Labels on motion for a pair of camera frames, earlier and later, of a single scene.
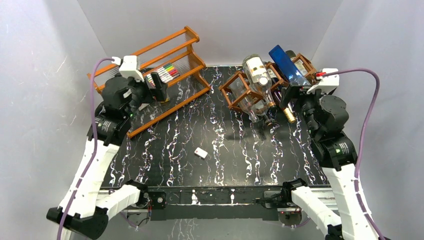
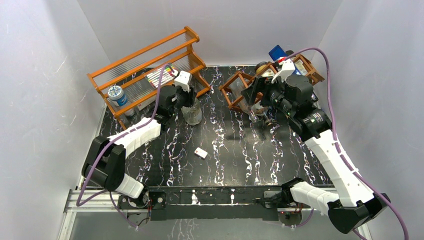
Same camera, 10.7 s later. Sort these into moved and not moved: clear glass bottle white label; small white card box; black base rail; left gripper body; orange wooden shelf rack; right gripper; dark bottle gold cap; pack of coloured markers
Moved: right gripper; left gripper body; clear glass bottle white label; dark bottle gold cap
Not moved: pack of coloured markers; small white card box; black base rail; orange wooden shelf rack
